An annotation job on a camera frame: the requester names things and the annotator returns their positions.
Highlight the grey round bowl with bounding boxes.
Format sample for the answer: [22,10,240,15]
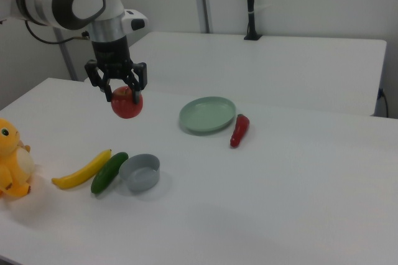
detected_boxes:
[118,153,161,193]

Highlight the red apple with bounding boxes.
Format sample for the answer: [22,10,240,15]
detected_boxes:
[111,86,144,119]

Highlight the red chili pepper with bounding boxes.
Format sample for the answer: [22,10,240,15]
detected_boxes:
[229,113,251,149]

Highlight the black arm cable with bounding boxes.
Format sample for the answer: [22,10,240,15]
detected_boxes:
[24,21,91,45]

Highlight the light green plate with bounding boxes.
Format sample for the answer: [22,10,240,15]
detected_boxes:
[178,96,237,137]

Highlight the white side table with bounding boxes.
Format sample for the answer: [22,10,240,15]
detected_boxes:
[83,30,388,116]

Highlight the green cucumber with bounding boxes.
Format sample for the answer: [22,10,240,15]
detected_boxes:
[90,151,129,195]

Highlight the black pole with base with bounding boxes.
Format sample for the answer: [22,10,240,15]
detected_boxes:
[243,0,264,41]

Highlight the yellow banana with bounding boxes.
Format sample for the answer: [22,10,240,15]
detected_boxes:
[51,149,113,190]

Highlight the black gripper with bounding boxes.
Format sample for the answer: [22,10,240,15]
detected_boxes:
[85,36,148,105]

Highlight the black wall cable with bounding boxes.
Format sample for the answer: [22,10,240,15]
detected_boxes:
[377,88,389,117]

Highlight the orange plush toy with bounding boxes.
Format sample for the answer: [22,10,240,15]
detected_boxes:
[0,118,35,199]

